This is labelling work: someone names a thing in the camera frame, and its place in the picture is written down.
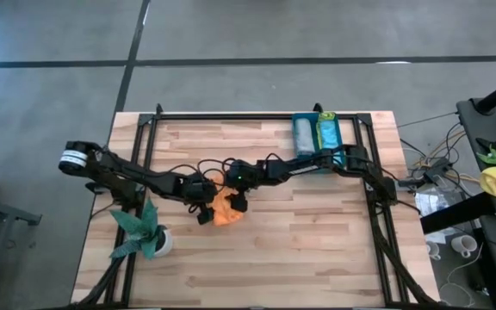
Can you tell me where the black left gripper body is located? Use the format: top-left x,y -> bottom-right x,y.
185,179 -> 219,213

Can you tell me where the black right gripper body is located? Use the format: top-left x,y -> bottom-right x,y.
225,158 -> 271,194

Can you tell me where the orange microfiber towel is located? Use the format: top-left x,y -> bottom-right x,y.
208,171 -> 245,227

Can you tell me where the teal plastic basket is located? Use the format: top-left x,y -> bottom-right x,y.
291,112 -> 347,174

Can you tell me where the grey microfiber towel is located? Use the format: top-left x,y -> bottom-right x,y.
294,118 -> 317,156

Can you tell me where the turquoise microfiber towel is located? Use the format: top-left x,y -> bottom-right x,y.
318,120 -> 344,167

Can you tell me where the lime green microfiber towel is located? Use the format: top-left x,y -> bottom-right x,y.
315,110 -> 338,150

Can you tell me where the white plant pot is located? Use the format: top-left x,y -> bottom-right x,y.
155,227 -> 174,258

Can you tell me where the green artificial plant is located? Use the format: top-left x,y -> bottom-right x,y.
109,198 -> 165,260

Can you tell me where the grey metal stand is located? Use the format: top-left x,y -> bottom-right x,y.
0,193 -> 42,310

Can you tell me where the clear plastic bag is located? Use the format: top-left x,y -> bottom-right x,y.
414,189 -> 458,218

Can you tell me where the black power strip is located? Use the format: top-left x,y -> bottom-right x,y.
419,157 -> 454,178

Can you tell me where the white mug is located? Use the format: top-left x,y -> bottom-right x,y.
425,239 -> 443,262
450,234 -> 479,258

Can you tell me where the black desk crossbar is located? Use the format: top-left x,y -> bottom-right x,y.
419,191 -> 496,234

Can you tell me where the dark grey side table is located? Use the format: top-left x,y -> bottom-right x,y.
456,97 -> 496,310

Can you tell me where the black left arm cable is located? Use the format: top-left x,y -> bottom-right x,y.
165,158 -> 234,187

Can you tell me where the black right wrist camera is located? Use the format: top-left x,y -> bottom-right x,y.
230,193 -> 250,214

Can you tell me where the black aluminium table frame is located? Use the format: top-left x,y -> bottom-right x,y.
70,102 -> 441,310

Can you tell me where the thin grey cable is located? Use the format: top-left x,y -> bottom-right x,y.
396,111 -> 459,129

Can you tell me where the black floor cable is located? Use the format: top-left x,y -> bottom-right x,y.
443,122 -> 468,173

